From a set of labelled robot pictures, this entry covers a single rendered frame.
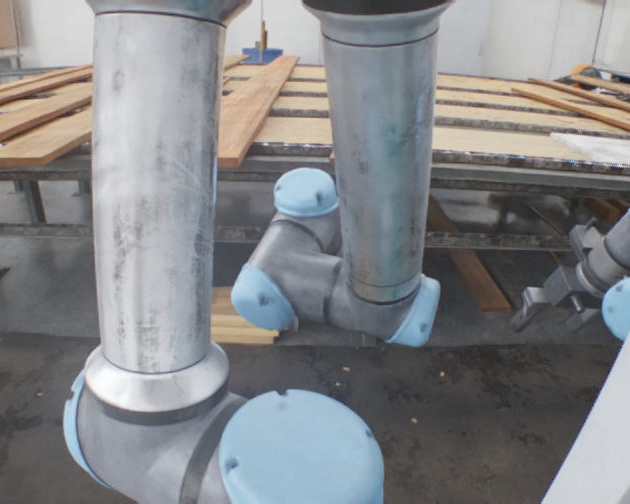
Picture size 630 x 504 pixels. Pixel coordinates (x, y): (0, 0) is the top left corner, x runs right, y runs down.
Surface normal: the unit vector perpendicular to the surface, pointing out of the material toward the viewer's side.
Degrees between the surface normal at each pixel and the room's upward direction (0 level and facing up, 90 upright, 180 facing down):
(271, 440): 8
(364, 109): 111
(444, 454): 0
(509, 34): 87
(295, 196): 24
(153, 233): 83
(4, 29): 90
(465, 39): 90
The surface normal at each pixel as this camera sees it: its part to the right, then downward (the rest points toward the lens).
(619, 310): -0.91, 0.16
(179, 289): 0.66, 0.30
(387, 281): 0.05, 0.73
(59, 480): 0.04, -0.89
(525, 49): 0.04, 0.45
